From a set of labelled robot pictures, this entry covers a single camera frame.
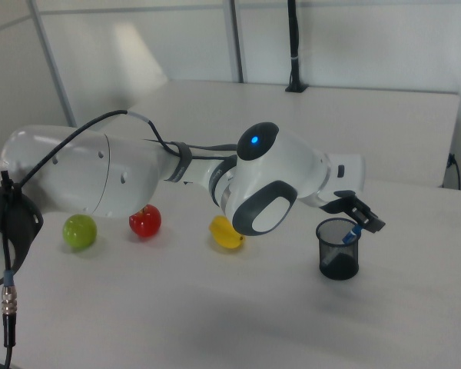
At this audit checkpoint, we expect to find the white marker pen blue cap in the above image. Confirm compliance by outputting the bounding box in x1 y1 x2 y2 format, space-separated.
324 224 361 266

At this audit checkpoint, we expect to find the red toy apple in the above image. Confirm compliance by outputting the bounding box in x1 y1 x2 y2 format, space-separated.
128 204 163 238

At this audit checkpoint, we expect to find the green toy apple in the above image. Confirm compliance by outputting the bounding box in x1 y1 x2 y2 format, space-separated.
62 214 98 251

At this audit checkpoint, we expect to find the yellow toy starfruit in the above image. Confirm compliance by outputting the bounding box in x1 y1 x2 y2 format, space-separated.
208 215 246 251

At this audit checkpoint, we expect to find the white empty table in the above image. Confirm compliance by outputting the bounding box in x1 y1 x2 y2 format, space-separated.
130 78 461 189

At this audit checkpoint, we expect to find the thin black wall cable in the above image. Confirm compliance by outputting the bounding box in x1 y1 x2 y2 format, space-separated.
447 152 461 190

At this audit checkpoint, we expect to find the black pole with clamp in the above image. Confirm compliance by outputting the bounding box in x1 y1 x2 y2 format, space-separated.
284 0 310 93

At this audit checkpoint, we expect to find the black robot cable with connector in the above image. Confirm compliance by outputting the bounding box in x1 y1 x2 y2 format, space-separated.
0 109 239 369

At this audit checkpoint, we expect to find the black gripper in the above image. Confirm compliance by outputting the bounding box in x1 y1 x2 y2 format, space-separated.
319 190 387 234

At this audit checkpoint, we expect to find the black velcro strap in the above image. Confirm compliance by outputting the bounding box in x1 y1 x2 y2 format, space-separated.
168 141 194 184

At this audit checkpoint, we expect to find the black mesh pen cup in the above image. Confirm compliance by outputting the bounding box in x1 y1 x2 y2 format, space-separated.
315 218 364 281

